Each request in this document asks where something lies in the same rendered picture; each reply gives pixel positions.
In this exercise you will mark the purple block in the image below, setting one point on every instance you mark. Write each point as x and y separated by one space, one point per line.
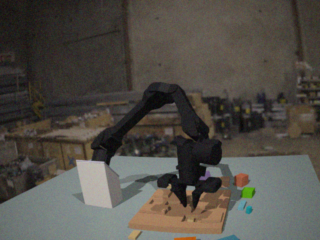
207 175

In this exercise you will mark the tan wooden puzzle board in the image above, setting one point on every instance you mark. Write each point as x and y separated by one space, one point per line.
164 212

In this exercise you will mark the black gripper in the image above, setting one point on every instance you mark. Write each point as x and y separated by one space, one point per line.
189 176

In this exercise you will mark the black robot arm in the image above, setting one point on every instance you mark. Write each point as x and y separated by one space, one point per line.
204 150

